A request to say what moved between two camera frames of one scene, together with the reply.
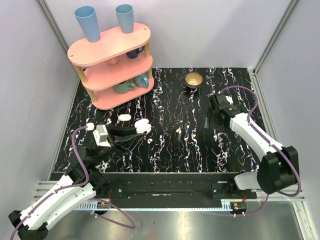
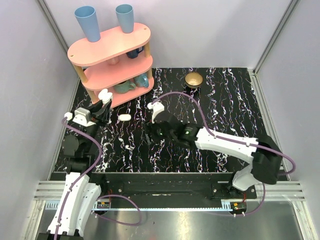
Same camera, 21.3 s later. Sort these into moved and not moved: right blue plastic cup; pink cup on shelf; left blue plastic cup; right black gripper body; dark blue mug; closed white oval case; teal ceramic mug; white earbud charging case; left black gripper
Moved: right black gripper body; white earbud charging case; left black gripper
Not moved: pink cup on shelf; right blue plastic cup; left blue plastic cup; closed white oval case; teal ceramic mug; dark blue mug
